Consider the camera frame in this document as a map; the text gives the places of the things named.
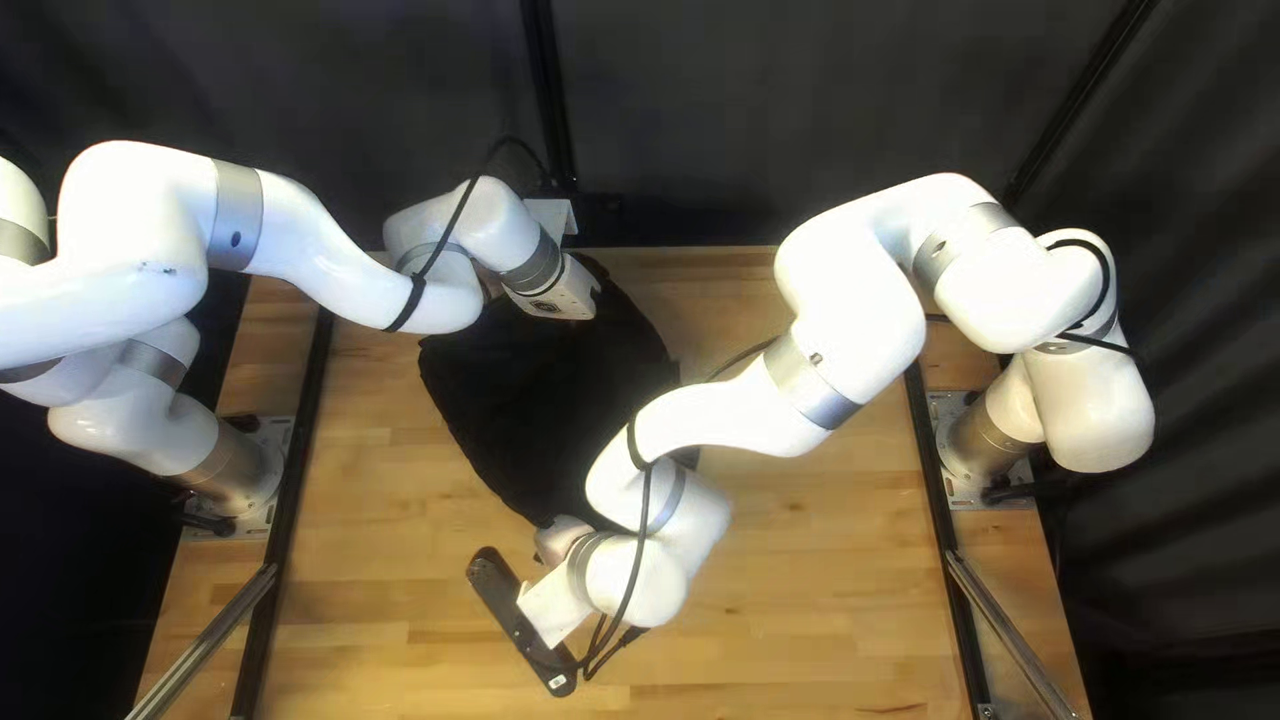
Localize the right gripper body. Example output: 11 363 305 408
533 515 598 569

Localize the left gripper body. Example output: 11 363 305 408
505 253 601 321

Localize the black backpack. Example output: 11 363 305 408
418 252 701 529

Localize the black cable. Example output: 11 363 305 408
385 135 556 333
578 425 656 683

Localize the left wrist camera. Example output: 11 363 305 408
488 140 576 206

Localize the black frame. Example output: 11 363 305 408
125 0 1161 720

